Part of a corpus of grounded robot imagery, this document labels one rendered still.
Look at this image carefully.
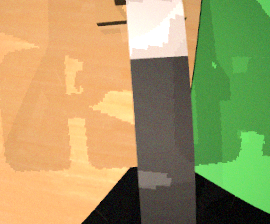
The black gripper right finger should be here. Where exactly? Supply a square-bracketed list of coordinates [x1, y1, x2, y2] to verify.
[195, 172, 270, 224]

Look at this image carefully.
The green putting mat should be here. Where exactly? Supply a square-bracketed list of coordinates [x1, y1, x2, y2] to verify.
[191, 0, 270, 213]

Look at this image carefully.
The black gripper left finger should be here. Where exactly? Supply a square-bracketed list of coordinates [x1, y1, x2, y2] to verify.
[80, 167, 142, 224]

